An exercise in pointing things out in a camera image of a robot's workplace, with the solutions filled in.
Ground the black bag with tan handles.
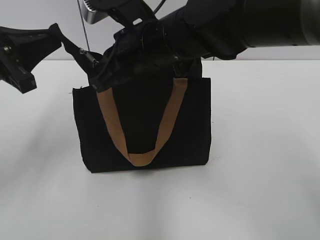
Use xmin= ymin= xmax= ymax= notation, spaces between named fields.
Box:
xmin=47 ymin=22 xmax=214 ymax=174

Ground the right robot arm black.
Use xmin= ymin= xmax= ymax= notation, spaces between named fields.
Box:
xmin=89 ymin=0 xmax=320 ymax=92

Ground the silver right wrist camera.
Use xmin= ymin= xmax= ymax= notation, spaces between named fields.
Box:
xmin=80 ymin=0 xmax=119 ymax=25

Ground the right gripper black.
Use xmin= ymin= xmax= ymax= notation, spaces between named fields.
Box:
xmin=90 ymin=21 xmax=200 ymax=91

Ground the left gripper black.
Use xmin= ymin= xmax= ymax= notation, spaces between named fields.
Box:
xmin=0 ymin=25 xmax=62 ymax=94

